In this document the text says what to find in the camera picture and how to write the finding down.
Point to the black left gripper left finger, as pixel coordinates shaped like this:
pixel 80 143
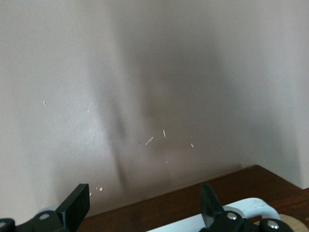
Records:
pixel 72 207

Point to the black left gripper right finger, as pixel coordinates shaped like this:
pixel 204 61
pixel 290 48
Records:
pixel 210 207

